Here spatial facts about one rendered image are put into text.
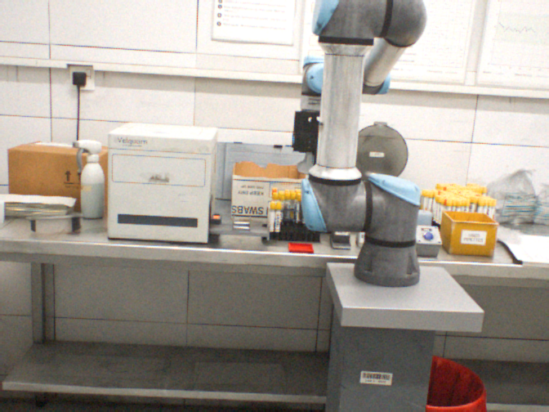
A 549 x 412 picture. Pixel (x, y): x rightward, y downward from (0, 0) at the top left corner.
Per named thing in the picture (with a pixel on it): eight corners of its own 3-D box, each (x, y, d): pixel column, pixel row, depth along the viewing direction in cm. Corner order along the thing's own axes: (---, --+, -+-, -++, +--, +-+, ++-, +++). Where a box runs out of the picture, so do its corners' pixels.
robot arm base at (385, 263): (422, 289, 136) (427, 246, 134) (353, 284, 138) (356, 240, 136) (417, 268, 151) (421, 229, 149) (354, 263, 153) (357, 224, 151)
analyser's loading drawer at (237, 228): (195, 236, 175) (196, 218, 174) (198, 230, 181) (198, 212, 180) (269, 239, 175) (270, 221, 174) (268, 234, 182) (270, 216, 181)
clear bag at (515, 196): (493, 225, 219) (501, 172, 215) (461, 212, 234) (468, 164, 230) (549, 221, 229) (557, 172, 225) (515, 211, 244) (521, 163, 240)
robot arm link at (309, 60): (305, 55, 171) (301, 55, 179) (301, 96, 173) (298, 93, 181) (333, 56, 171) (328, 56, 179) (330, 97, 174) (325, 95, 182)
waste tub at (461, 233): (448, 254, 180) (452, 221, 178) (437, 241, 193) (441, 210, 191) (494, 257, 180) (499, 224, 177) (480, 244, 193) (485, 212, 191)
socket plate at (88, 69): (69, 89, 225) (69, 64, 223) (70, 89, 226) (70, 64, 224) (94, 91, 225) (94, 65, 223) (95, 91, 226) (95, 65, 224)
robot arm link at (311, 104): (325, 96, 182) (328, 97, 174) (323, 111, 183) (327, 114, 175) (300, 94, 181) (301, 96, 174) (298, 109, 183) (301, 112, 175)
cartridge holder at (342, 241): (332, 248, 179) (332, 236, 178) (329, 239, 187) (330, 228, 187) (350, 249, 179) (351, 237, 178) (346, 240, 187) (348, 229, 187)
